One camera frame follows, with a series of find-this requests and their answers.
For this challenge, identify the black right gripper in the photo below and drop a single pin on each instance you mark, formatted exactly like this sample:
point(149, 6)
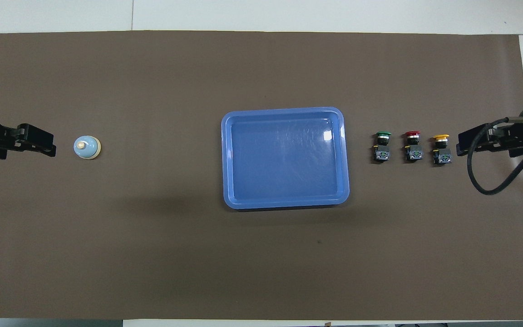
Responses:
point(522, 136)

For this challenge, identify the yellow push button switch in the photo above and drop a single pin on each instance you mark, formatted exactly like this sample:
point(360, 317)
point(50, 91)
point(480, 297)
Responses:
point(441, 150)

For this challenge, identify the red push button switch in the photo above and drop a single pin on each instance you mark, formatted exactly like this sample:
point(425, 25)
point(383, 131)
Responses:
point(413, 147)

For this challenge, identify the green push button switch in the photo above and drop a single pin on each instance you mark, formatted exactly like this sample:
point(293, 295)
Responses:
point(382, 147)

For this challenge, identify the light blue service bell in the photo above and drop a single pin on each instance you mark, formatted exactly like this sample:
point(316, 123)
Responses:
point(86, 147)

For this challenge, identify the blue plastic tray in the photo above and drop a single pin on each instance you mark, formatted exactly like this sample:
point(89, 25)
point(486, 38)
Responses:
point(284, 159)

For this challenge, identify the brown table mat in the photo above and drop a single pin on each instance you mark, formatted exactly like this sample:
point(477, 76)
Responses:
point(152, 250)

